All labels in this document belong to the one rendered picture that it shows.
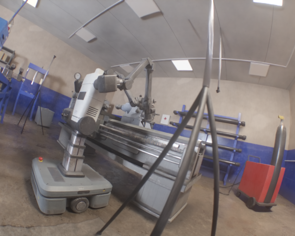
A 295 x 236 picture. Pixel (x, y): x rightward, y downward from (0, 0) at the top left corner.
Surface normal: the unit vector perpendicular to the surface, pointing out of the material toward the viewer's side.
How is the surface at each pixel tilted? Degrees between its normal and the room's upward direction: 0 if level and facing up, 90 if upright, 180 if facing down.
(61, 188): 45
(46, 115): 90
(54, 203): 90
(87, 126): 90
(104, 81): 109
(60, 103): 90
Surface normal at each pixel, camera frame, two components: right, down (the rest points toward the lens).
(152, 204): -0.52, -0.27
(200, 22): -0.28, 0.95
